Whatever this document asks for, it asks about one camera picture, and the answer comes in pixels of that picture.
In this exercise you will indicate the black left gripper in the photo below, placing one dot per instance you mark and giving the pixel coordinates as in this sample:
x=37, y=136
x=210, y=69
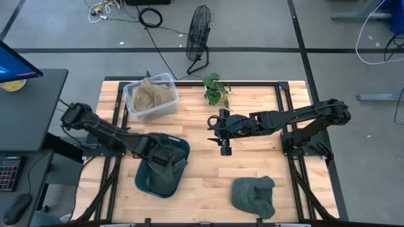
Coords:
x=154, y=148

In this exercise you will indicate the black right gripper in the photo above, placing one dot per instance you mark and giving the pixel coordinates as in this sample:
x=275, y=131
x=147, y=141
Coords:
x=236, y=126

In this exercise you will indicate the grey-green fabric hat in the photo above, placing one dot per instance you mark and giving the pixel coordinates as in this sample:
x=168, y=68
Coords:
x=176, y=167
x=252, y=197
x=161, y=186

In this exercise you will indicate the beige fabric hat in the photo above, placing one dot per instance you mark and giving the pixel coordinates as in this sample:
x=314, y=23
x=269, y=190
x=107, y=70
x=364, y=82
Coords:
x=164, y=94
x=142, y=99

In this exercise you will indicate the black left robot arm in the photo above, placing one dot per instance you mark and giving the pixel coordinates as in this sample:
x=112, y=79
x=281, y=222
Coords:
x=101, y=130

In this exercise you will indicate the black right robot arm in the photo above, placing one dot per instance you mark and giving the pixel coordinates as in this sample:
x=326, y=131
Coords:
x=303, y=113

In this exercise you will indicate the clear plastic bin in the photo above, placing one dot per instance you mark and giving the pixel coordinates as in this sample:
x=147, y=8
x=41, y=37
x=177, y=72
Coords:
x=158, y=113

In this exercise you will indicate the teal plastic bin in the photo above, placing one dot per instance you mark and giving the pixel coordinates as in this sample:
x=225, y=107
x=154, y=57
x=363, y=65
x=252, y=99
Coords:
x=140, y=181

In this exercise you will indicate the green plant in white pot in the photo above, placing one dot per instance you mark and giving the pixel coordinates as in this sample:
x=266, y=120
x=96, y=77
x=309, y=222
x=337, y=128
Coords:
x=214, y=93

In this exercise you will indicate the black floor fan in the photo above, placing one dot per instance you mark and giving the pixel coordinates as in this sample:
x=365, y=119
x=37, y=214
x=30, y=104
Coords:
x=199, y=31

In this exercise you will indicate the black desk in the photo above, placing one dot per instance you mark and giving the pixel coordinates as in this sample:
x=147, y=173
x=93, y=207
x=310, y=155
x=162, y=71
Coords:
x=31, y=110

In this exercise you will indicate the black box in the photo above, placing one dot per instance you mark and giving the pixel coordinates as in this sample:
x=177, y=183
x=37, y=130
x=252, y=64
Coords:
x=148, y=2

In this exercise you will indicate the black keyboard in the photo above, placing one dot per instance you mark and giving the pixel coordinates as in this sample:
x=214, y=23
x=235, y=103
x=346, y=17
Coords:
x=9, y=173

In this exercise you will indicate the black computer mouse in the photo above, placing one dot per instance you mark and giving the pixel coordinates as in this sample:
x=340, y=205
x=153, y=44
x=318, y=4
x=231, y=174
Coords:
x=17, y=208

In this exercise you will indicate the cream round dish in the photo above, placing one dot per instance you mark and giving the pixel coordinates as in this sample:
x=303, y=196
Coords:
x=12, y=85

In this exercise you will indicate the grey metal desk foot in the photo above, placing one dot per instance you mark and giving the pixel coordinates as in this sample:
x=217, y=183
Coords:
x=356, y=15
x=378, y=97

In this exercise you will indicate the black computer monitor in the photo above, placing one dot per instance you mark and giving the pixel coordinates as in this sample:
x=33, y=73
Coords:
x=12, y=64

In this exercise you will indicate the blue object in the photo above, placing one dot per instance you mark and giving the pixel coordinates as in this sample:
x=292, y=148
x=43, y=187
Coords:
x=397, y=19

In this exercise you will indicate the black aluminium rig frame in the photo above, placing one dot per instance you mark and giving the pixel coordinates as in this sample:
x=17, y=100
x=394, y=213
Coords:
x=252, y=84

